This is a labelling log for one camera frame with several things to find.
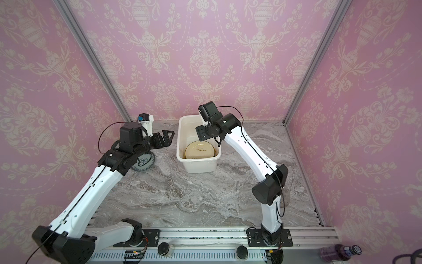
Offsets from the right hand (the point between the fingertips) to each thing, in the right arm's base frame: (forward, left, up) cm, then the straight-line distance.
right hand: (206, 130), depth 79 cm
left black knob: (-45, +18, -18) cm, 52 cm away
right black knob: (-46, -14, -30) cm, 57 cm away
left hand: (-5, +17, +4) cm, 18 cm away
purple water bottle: (-49, -51, -21) cm, 73 cm away
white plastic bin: (+19, +14, -24) cm, 34 cm away
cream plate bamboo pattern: (+6, +6, -23) cm, 25 cm away
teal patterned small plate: (-19, +24, +4) cm, 31 cm away
